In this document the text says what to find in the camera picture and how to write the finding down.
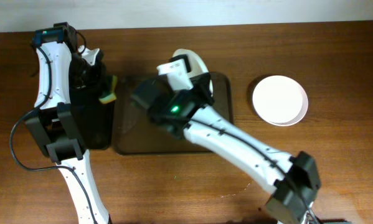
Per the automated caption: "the yellow green sponge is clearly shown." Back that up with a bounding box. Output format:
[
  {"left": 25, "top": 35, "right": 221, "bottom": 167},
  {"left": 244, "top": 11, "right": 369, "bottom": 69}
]
[{"left": 99, "top": 75, "right": 118, "bottom": 104}]

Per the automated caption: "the white plate with sauce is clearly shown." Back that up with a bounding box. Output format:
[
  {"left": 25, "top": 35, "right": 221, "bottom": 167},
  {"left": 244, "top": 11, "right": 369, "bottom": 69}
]
[{"left": 252, "top": 75, "right": 309, "bottom": 110}]

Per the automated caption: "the white plate with brown streak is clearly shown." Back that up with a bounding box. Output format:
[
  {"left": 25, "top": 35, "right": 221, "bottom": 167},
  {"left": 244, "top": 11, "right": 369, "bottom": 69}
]
[{"left": 253, "top": 103, "right": 308, "bottom": 126}]

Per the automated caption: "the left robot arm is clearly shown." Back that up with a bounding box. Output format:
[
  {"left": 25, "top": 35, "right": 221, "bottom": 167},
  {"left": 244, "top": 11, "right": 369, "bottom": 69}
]
[{"left": 22, "top": 22, "right": 118, "bottom": 223}]

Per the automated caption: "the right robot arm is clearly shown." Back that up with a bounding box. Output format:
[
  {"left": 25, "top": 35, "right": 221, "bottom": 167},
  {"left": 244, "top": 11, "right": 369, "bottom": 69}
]
[{"left": 131, "top": 53, "right": 321, "bottom": 223}]

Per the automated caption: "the black tray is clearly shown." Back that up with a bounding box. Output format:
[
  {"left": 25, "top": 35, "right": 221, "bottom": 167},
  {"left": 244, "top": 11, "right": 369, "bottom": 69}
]
[{"left": 70, "top": 85, "right": 114, "bottom": 150}]

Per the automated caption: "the brown plastic tray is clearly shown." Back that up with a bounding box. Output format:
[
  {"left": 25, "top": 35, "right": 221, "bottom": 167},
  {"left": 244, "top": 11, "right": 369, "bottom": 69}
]
[{"left": 112, "top": 72, "right": 234, "bottom": 156}]

